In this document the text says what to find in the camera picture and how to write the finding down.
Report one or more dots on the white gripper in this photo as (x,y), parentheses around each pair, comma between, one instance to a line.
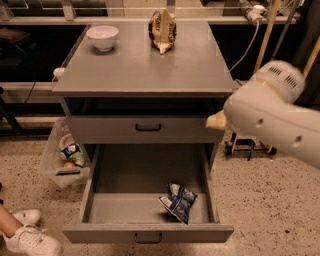
(216,121)

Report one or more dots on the blue chip bag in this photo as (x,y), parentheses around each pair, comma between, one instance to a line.
(179,202)

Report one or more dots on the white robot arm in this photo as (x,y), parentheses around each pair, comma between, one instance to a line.
(303,142)

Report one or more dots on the grey drawer cabinet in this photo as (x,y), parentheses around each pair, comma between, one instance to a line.
(134,79)

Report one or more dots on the brown chip bag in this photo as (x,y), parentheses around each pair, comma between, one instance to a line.
(162,30)

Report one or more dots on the open middle drawer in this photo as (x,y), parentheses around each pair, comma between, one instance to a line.
(121,198)

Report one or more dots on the closed top drawer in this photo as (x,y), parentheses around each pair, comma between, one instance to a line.
(142,129)

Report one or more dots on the clear plastic trash bag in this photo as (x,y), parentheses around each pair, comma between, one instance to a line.
(62,160)

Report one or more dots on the white bowl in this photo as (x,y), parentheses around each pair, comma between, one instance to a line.
(103,37)

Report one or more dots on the white knob on cabinet side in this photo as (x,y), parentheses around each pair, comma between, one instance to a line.
(58,72)

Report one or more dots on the white sneaker rear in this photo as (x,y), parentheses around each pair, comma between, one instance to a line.
(20,217)

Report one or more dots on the white sneaker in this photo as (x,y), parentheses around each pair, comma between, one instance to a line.
(32,241)
(20,217)

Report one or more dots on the white sneaker front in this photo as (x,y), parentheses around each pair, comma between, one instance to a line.
(32,241)

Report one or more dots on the person's leg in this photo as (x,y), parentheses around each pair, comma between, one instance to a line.
(6,223)

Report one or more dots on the wooden ladder frame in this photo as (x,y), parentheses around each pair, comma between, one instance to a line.
(271,20)

